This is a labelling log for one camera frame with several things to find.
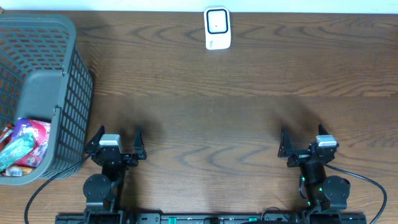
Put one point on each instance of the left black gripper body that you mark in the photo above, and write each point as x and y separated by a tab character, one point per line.
116	156

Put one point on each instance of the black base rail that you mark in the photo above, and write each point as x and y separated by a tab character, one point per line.
155	218

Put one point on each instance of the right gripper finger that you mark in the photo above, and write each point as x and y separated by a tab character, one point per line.
322	130
285	148

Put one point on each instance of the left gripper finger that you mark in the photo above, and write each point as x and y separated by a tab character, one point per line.
138	146
94	144

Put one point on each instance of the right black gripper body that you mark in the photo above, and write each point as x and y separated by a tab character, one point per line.
299	157

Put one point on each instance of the white barcode scanner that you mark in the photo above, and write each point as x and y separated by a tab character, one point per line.
217	28

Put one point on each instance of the red purple snack pack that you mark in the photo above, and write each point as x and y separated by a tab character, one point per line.
41	133

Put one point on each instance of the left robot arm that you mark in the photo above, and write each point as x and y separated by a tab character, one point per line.
103	191

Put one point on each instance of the orange snack bar wrapper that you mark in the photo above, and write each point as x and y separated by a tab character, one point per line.
17	171

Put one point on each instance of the teal snack wrapper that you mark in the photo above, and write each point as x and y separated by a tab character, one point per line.
17	149

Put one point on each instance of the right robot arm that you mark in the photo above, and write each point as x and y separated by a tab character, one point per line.
325	193

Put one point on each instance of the grey plastic mesh basket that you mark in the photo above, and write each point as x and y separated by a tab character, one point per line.
43	77

